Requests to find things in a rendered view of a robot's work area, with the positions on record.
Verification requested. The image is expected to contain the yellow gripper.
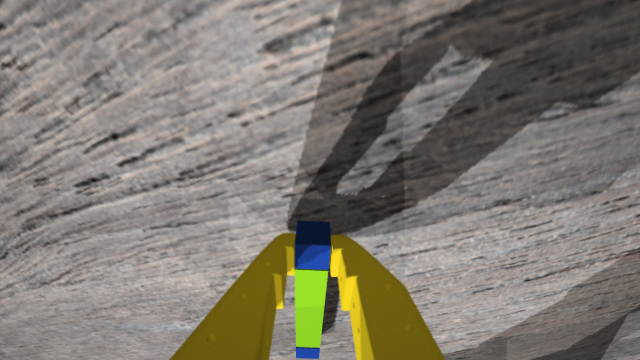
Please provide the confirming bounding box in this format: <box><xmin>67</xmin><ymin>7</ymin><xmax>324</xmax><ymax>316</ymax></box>
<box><xmin>170</xmin><ymin>233</ymin><xmax>445</xmax><ymax>360</ymax></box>

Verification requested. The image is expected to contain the blue cube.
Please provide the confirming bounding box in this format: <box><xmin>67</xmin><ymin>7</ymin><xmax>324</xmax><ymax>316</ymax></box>
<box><xmin>295</xmin><ymin>221</ymin><xmax>331</xmax><ymax>270</ymax></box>
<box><xmin>296</xmin><ymin>347</ymin><xmax>320</xmax><ymax>359</ymax></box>

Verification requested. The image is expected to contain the lime green rod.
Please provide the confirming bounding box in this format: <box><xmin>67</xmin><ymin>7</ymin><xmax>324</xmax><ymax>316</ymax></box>
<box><xmin>295</xmin><ymin>268</ymin><xmax>328</xmax><ymax>348</ymax></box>

